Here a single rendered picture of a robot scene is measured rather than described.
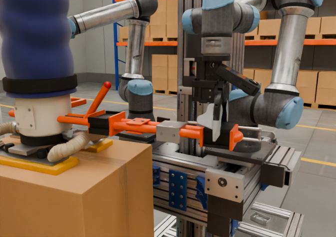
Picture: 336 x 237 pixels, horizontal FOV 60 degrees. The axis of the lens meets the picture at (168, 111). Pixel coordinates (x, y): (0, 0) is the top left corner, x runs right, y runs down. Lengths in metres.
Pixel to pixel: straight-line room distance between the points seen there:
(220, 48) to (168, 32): 8.31
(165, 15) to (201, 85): 8.42
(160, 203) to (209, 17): 0.93
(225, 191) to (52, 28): 0.77
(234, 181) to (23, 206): 0.66
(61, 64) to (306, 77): 7.12
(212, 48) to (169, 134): 0.25
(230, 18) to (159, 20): 8.50
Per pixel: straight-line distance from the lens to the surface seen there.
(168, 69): 9.04
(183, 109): 1.32
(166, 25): 9.06
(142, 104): 1.34
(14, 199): 0.97
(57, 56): 0.96
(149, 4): 1.37
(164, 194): 1.37
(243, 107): 1.10
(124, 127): 0.85
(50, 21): 0.96
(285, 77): 1.07
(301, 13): 1.12
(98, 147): 1.04
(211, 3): 0.72
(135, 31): 1.47
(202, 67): 0.74
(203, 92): 0.73
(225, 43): 0.72
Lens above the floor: 1.42
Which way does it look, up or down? 12 degrees down
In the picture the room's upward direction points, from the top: straight up
